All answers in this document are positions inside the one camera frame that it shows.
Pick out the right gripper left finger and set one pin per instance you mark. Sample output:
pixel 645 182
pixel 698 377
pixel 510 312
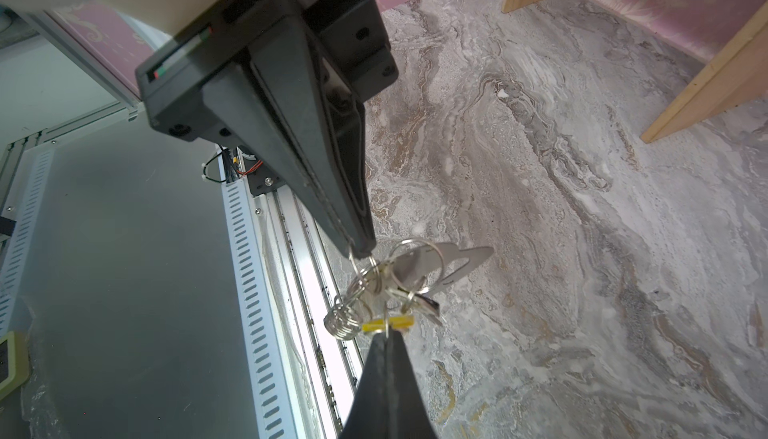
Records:
pixel 368 417

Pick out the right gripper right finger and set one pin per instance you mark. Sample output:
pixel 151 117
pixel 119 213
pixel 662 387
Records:
pixel 406 414

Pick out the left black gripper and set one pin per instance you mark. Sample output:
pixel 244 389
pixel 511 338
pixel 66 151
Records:
pixel 311 140

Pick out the yellow key tag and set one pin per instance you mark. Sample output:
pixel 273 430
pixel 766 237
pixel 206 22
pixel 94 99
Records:
pixel 399 323

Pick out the silver metal key holder plate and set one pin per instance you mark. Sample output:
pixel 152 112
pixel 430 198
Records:
pixel 406 282

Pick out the wooden two-tier shelf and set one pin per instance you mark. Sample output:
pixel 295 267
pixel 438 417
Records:
pixel 728 36

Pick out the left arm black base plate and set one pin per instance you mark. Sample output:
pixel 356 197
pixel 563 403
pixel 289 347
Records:
pixel 261 179

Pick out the aluminium front rail frame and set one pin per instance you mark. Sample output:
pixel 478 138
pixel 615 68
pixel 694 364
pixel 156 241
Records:
pixel 145 291

